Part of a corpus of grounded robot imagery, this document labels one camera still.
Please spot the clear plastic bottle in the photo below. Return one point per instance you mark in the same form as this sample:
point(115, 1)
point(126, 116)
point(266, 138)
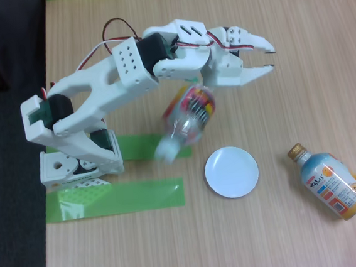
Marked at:
point(191, 107)

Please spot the orange drink bottle can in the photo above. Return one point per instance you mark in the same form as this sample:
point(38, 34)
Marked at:
point(334, 181)

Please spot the green paper label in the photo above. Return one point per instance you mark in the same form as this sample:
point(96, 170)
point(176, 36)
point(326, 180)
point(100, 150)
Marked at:
point(193, 80)

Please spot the white round plate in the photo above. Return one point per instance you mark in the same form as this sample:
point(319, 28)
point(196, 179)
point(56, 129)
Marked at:
point(231, 172)

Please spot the green tape strip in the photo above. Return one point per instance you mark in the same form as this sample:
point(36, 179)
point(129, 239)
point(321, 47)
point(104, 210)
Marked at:
point(133, 197)
point(138, 146)

